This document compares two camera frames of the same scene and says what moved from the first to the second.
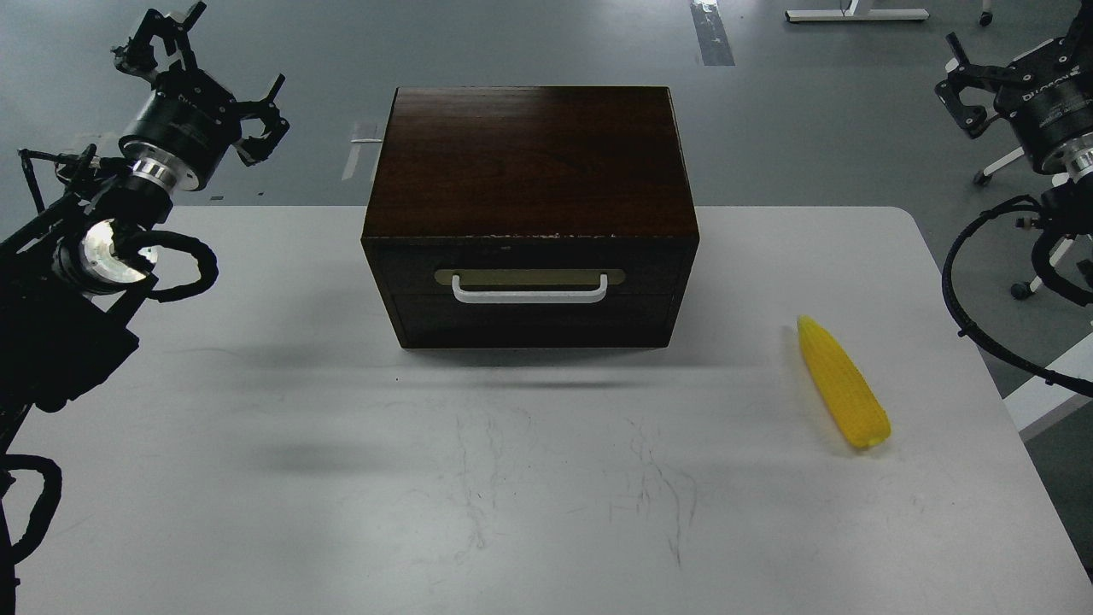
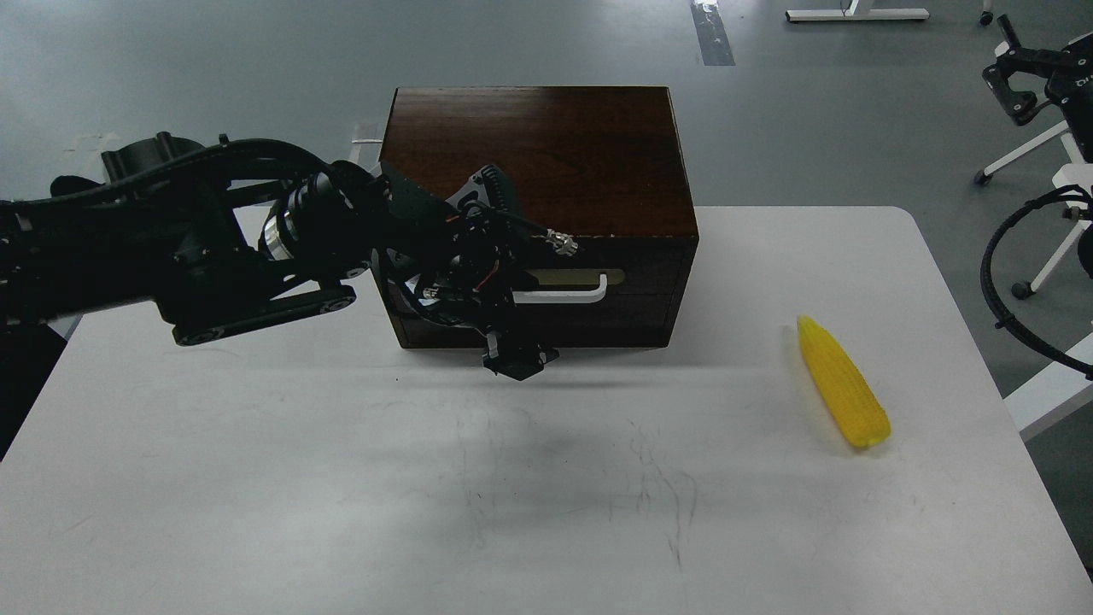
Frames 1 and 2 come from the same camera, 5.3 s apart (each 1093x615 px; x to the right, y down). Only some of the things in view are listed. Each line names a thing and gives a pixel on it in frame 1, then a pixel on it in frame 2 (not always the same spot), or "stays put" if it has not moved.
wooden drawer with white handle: [545, 292] stays put
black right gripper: [1048, 94] → [1011, 57]
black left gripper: [189, 115] → [452, 260]
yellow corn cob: [854, 402] stays put
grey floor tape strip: [711, 33] stays put
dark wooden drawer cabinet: [543, 217] stays put
